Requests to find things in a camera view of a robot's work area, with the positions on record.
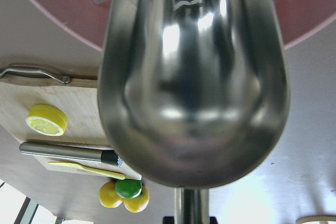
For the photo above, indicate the metal ice scoop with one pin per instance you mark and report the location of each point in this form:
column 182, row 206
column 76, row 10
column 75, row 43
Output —
column 193, row 94

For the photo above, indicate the bamboo cutting board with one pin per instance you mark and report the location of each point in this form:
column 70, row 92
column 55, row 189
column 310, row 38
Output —
column 23, row 87

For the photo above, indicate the yellow plastic knife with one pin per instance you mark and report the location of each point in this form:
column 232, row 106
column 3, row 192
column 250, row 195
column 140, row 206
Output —
column 107, row 173

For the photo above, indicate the green lime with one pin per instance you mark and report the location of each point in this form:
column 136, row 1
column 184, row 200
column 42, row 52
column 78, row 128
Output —
column 128, row 188

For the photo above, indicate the steel muddler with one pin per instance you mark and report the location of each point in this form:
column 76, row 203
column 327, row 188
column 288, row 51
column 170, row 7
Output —
column 72, row 153

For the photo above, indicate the whole yellow lemon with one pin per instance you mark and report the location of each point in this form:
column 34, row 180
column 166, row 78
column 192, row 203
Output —
column 108, row 196

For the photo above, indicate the half lemon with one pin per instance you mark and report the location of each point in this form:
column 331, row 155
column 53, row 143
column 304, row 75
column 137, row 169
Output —
column 47, row 120

